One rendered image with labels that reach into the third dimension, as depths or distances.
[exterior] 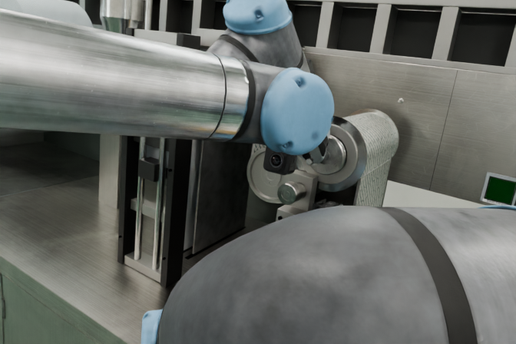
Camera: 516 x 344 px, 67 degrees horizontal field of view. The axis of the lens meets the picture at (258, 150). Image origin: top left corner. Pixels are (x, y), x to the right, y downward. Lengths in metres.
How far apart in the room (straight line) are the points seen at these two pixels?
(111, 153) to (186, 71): 0.99
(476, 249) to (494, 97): 0.84
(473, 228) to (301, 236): 0.08
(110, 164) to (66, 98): 1.02
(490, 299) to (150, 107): 0.23
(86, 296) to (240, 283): 0.76
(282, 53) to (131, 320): 0.58
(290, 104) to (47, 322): 0.87
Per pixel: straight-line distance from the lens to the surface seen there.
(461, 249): 0.20
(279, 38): 0.49
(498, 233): 0.22
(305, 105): 0.34
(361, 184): 0.79
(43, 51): 0.28
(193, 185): 1.01
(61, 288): 0.96
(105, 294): 0.92
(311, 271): 0.17
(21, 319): 1.19
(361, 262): 0.17
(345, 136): 0.74
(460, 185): 1.06
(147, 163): 0.87
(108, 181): 1.31
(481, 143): 1.04
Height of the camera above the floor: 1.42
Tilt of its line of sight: 14 degrees down
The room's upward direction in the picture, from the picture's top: 7 degrees clockwise
